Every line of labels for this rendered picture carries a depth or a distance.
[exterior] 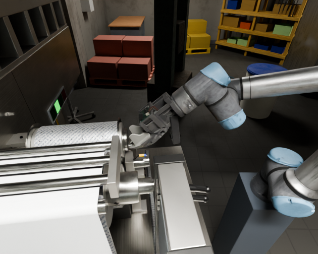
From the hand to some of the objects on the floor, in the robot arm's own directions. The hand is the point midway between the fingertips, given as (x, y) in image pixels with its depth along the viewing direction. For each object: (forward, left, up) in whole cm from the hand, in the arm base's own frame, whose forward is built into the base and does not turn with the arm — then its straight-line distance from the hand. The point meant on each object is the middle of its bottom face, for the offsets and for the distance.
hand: (134, 145), depth 65 cm
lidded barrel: (-155, -218, -123) cm, 294 cm away
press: (-22, -239, -123) cm, 270 cm away
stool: (+121, -182, -123) cm, 251 cm away
